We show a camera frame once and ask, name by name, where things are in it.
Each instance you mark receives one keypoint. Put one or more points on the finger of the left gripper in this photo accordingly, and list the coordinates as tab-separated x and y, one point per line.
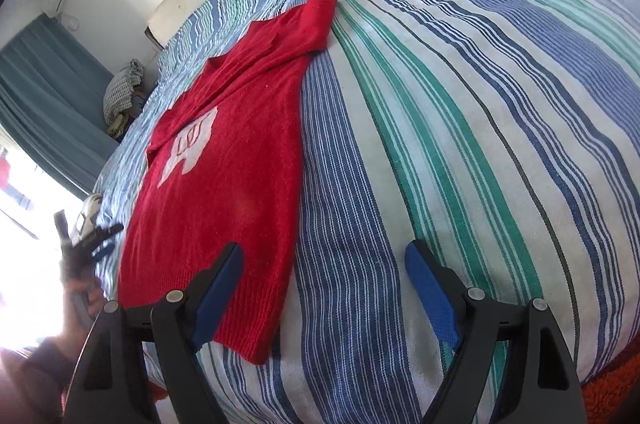
104	251

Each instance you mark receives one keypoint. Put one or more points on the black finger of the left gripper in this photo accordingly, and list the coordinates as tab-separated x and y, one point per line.
87	245

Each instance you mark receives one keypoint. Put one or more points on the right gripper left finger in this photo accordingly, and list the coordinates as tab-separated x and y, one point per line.
110	382

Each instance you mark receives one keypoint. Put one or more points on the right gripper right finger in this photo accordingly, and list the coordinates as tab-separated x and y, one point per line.
539	381

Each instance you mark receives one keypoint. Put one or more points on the red sweater with white dog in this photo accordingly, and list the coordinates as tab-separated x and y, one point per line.
225	164

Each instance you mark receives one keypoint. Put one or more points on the pile of folded clothes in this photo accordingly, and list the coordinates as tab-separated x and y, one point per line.
119	109

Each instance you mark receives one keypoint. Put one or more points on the person's left hand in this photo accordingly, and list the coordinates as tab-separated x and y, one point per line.
72	338

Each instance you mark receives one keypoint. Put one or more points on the patterned cream pillow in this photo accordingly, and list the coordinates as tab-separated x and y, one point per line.
86	219

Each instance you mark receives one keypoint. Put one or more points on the orange fuzzy trousers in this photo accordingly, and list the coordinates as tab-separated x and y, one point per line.
605	394

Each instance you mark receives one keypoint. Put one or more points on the teal curtain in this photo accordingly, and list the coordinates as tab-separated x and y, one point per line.
52	104

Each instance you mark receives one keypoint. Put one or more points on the striped blue green bedspread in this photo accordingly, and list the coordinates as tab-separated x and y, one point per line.
504	133

